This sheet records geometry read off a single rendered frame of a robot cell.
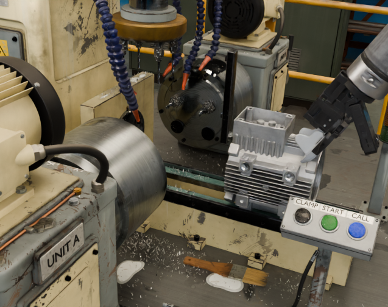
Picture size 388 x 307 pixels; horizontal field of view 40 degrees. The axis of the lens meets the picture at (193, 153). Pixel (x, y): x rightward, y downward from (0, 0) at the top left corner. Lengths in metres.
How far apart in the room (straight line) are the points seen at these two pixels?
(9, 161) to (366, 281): 0.91
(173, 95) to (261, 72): 0.31
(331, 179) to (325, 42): 2.68
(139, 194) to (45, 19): 0.47
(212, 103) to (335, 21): 2.88
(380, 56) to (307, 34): 3.33
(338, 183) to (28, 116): 1.15
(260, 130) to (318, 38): 3.18
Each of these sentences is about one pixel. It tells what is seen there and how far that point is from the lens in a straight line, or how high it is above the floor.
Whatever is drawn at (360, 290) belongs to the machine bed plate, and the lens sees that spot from 1.31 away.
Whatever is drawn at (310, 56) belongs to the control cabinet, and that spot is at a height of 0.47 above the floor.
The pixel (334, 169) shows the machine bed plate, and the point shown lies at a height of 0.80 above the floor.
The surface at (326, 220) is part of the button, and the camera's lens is 1.01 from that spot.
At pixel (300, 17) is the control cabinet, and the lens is 4.34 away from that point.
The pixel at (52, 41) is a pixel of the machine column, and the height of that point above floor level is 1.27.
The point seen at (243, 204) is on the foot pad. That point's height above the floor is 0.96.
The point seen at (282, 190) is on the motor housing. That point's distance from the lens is 1.20.
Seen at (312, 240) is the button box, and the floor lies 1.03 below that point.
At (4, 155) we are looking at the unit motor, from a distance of 0.70.
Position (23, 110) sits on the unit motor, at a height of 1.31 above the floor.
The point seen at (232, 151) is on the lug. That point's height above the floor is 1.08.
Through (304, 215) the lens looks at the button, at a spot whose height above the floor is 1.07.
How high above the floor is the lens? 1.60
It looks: 26 degrees down
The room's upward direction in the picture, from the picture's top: 3 degrees clockwise
